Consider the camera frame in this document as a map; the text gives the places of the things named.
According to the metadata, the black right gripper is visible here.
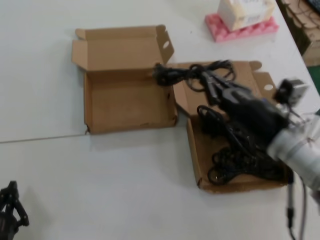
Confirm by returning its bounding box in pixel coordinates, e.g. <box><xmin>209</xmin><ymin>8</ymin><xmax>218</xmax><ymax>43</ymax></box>
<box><xmin>202</xmin><ymin>71</ymin><xmax>290</xmax><ymax>140</ymax></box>

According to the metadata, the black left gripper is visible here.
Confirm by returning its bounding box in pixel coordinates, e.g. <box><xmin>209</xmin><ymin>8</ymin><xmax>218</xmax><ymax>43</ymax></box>
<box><xmin>0</xmin><ymin>179</ymin><xmax>30</xmax><ymax>240</ymax></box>

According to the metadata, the empty open cardboard box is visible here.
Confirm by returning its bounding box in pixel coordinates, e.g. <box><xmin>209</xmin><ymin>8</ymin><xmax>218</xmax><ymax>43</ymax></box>
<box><xmin>71</xmin><ymin>24</ymin><xmax>179</xmax><ymax>136</ymax></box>

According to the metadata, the brown carton box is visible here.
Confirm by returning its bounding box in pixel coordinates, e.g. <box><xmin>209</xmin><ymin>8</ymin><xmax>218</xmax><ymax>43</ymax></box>
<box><xmin>297</xmin><ymin>24</ymin><xmax>320</xmax><ymax>67</ymax></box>

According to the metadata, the pink foam pad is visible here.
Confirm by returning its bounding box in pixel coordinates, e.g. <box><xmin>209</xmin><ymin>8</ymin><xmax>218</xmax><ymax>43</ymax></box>
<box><xmin>204</xmin><ymin>12</ymin><xmax>280</xmax><ymax>43</ymax></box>

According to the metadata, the white printed carton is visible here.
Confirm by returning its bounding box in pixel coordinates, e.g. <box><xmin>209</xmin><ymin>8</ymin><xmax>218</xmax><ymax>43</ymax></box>
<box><xmin>216</xmin><ymin>0</ymin><xmax>276</xmax><ymax>32</ymax></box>

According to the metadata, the cut cardboard sheets stack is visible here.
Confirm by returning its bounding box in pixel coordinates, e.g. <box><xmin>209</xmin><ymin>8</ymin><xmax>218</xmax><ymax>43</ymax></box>
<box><xmin>278</xmin><ymin>0</ymin><xmax>320</xmax><ymax>30</ymax></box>

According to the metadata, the open cardboard box with cords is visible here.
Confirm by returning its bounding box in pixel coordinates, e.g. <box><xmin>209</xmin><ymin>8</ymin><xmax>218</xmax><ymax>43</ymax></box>
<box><xmin>166</xmin><ymin>60</ymin><xmax>292</xmax><ymax>195</ymax></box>

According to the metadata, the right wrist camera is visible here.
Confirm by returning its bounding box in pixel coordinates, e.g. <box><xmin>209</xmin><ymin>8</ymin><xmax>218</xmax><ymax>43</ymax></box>
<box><xmin>274</xmin><ymin>78</ymin><xmax>311</xmax><ymax>107</ymax></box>

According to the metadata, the coiled black power cord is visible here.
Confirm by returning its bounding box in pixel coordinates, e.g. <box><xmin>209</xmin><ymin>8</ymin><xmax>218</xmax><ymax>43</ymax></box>
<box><xmin>197</xmin><ymin>104</ymin><xmax>295</xmax><ymax>186</ymax></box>

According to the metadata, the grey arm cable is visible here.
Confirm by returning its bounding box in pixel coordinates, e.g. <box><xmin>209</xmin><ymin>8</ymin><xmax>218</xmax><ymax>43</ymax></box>
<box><xmin>284</xmin><ymin>174</ymin><xmax>309</xmax><ymax>240</ymax></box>

